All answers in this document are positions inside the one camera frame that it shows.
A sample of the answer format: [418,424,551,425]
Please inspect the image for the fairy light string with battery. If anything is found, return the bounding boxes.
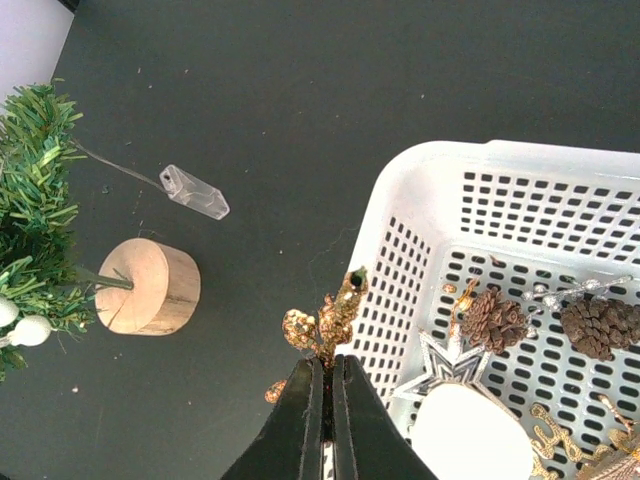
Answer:
[0,142,231,349]

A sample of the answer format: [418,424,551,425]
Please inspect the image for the small green christmas tree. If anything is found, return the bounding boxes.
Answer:
[1,83,201,372]

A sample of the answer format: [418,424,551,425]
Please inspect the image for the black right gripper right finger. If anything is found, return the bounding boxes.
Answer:
[331,355,436,480]

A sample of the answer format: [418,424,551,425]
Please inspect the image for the silver glitter sprig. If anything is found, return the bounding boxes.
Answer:
[521,275,632,339]

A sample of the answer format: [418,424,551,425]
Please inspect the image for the white plastic mesh basket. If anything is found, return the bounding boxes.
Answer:
[343,140,639,453]

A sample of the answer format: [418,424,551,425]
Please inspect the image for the brown pine cone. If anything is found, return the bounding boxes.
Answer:
[560,298,639,361]
[460,288,528,354]

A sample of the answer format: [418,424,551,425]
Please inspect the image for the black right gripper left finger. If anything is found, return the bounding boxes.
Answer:
[223,359,324,480]

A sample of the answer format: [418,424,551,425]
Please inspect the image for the gold glitter sprig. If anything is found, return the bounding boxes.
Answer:
[263,265,370,405]

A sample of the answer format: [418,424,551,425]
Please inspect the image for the gold merry christmas sign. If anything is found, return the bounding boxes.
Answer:
[530,394,639,480]

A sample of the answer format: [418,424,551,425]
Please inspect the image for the silver star ornament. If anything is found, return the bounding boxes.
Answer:
[392,327,495,402]

